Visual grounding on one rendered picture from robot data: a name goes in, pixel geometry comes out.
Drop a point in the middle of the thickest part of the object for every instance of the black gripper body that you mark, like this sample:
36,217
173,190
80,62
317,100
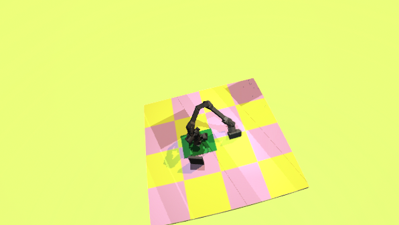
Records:
203,136

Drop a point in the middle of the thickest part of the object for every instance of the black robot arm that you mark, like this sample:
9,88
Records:
195,132

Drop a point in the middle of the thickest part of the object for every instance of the black cooling fan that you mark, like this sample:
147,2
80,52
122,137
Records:
196,159

